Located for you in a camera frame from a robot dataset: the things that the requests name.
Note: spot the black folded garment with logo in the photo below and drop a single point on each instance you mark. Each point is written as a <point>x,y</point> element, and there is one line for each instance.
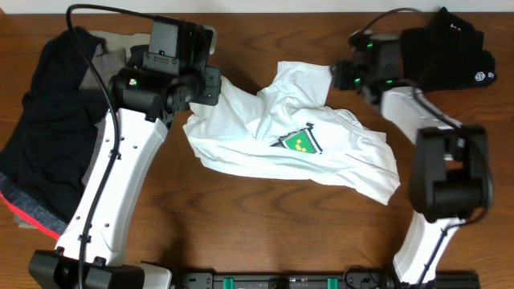
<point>447,54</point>

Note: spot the grey folded garment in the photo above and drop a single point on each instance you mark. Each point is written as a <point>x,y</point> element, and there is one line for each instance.
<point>108,64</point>

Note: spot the black garment with red trim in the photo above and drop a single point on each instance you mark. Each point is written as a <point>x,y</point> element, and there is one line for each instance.
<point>48,158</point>

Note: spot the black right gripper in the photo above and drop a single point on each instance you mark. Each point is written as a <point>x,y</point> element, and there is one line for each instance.
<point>339,75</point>

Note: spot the white t-shirt with green logo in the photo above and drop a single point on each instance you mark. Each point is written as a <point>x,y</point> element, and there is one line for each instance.
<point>286,131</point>

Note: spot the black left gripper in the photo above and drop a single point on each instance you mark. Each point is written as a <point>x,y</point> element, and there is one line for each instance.
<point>210,74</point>

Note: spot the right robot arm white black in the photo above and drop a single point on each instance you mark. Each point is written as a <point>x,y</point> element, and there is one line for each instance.
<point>451,182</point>

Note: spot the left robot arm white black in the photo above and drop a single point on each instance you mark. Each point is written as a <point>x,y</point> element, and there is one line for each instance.
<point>91,251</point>

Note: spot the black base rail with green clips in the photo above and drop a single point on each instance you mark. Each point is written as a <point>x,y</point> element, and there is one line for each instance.
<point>281,281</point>

